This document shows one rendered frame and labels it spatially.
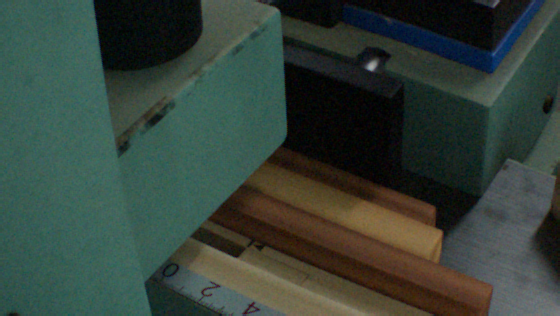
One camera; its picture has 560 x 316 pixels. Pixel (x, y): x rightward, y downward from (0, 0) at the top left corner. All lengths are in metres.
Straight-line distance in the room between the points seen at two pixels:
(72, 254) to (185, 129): 0.11
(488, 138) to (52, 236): 0.28
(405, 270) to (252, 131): 0.09
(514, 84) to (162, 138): 0.21
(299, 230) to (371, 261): 0.04
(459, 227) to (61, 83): 0.29
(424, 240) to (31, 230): 0.21
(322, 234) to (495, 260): 0.11
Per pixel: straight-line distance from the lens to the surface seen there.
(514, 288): 0.47
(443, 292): 0.40
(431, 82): 0.49
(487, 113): 0.48
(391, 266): 0.41
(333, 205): 0.44
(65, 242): 0.28
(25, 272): 0.27
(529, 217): 0.51
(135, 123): 0.35
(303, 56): 0.45
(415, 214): 0.44
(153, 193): 0.37
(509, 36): 0.52
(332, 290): 0.42
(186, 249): 0.42
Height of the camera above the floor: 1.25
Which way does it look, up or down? 40 degrees down
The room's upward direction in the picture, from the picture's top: 3 degrees counter-clockwise
